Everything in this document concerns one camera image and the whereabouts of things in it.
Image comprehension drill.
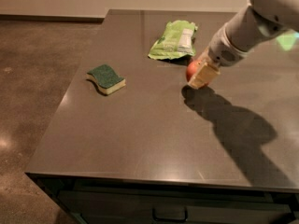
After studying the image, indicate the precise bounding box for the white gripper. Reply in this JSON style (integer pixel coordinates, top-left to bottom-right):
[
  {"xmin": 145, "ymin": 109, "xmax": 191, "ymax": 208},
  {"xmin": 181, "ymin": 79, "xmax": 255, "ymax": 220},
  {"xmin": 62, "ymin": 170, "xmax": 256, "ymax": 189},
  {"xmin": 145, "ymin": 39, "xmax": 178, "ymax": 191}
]
[{"xmin": 188, "ymin": 24, "xmax": 248, "ymax": 90}]

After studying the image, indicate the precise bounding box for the red apple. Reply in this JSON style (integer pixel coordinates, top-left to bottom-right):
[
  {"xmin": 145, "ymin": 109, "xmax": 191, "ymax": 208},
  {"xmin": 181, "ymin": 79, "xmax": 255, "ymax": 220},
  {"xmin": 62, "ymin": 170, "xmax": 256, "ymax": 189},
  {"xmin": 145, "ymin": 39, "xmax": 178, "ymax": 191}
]
[{"xmin": 186, "ymin": 61, "xmax": 200, "ymax": 81}]

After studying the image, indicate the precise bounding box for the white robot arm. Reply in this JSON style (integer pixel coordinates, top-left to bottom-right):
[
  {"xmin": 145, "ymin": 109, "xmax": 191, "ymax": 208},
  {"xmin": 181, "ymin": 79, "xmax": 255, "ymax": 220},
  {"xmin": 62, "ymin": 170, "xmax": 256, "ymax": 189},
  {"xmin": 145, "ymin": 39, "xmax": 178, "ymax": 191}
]
[{"xmin": 187, "ymin": 0, "xmax": 299, "ymax": 89}]

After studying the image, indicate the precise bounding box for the green rice chip bag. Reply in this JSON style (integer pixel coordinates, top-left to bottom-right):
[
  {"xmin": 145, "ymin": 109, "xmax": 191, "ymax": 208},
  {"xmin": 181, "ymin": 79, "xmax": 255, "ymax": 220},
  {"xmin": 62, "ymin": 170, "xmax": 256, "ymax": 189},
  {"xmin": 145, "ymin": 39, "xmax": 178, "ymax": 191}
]
[{"xmin": 149, "ymin": 20, "xmax": 198, "ymax": 60}]

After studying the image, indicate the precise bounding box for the green and yellow sponge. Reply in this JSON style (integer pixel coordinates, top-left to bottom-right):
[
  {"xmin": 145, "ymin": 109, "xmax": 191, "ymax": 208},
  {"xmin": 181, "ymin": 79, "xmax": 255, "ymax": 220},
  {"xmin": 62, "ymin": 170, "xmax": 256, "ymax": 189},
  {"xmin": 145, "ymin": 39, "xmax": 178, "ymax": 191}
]
[{"xmin": 86, "ymin": 64, "xmax": 126, "ymax": 95}]

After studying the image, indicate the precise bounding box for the dark drawer with handle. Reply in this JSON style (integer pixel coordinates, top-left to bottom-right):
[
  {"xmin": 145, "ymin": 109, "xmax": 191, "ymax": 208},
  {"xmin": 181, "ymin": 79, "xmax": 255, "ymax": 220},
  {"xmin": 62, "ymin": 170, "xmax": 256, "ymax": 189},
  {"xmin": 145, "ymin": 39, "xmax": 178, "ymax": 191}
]
[{"xmin": 58, "ymin": 188, "xmax": 297, "ymax": 224}]

